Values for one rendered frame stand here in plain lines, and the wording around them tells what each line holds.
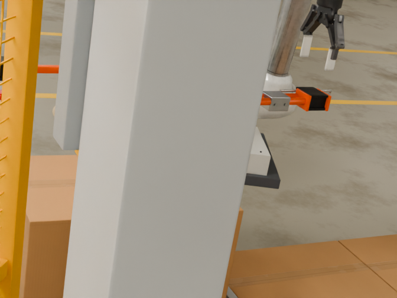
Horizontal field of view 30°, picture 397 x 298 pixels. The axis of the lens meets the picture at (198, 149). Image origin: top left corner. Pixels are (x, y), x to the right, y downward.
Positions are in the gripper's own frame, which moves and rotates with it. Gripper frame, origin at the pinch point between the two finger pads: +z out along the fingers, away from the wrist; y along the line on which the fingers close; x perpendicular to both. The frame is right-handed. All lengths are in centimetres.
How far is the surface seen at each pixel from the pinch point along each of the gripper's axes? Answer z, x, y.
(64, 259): 49, -80, 20
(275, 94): 10.9, -13.0, 0.9
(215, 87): -29, -96, 110
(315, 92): 10.1, 1.4, 0.9
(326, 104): 13.1, 4.7, 3.4
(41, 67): 11, -78, -24
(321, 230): 133, 115, -114
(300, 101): 12.4, -5.0, 3.1
